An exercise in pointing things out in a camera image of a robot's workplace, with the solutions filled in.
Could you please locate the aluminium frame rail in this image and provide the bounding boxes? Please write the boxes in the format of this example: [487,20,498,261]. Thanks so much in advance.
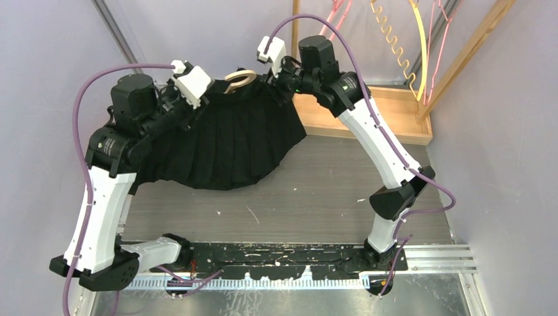
[91,0,138,64]

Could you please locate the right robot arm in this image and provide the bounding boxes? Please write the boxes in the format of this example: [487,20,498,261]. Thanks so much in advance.
[257,35,435,271]

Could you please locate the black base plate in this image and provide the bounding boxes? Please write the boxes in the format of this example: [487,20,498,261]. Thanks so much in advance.
[164,242,408,280]

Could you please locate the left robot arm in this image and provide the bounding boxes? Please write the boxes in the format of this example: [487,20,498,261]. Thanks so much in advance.
[49,73,213,292]

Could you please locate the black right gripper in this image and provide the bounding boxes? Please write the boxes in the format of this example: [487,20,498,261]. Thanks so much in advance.
[261,53,319,107]

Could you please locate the wooden rack post right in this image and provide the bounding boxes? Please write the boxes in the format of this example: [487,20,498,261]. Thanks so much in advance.
[416,0,516,123]

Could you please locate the wooden rack post left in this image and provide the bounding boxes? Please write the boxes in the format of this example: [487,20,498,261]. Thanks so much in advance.
[290,0,301,58]

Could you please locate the wooden rack base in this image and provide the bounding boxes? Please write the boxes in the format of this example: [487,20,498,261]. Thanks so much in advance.
[293,86,433,145]

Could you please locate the pink plastic hanger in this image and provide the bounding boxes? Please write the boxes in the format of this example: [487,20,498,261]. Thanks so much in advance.
[326,0,353,30]

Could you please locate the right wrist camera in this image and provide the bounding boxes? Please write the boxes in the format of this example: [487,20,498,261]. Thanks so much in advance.
[257,36,287,78]

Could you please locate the black garment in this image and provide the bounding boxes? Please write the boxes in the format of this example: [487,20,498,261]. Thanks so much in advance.
[129,75,307,195]

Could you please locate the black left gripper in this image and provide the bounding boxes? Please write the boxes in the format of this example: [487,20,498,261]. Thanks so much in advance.
[140,74,209,141]

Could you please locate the wooden rack post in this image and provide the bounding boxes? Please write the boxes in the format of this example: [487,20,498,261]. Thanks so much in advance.
[290,0,301,58]
[416,0,516,123]

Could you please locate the pink wire hanger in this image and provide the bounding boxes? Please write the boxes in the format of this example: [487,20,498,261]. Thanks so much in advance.
[422,0,460,107]

